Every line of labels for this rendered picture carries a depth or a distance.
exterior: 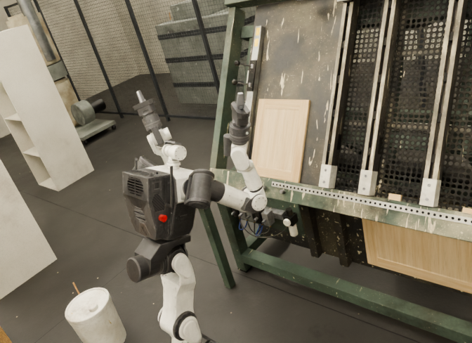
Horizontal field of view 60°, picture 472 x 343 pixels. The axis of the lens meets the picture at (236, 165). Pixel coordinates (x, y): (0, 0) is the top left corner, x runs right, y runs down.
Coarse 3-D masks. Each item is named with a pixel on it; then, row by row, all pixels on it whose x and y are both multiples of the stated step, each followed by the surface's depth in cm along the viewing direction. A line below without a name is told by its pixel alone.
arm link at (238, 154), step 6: (234, 150) 171; (240, 150) 171; (234, 156) 173; (240, 156) 172; (246, 156) 172; (234, 162) 174; (240, 162) 174; (246, 162) 174; (252, 162) 179; (240, 168) 175; (246, 168) 175; (252, 168) 179
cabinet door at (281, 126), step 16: (272, 112) 254; (288, 112) 246; (304, 112) 238; (256, 128) 261; (272, 128) 254; (288, 128) 246; (304, 128) 238; (256, 144) 261; (272, 144) 253; (288, 144) 245; (304, 144) 239; (256, 160) 260; (272, 160) 252; (288, 160) 244; (272, 176) 251; (288, 176) 244
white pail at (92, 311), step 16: (96, 288) 284; (80, 304) 274; (96, 304) 266; (112, 304) 277; (80, 320) 259; (96, 320) 262; (112, 320) 273; (80, 336) 268; (96, 336) 267; (112, 336) 274
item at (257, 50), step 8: (264, 32) 263; (256, 48) 262; (256, 56) 261; (256, 64) 261; (256, 72) 262; (256, 80) 263; (256, 88) 264; (248, 96) 264; (248, 104) 264; (248, 144) 265; (248, 152) 266
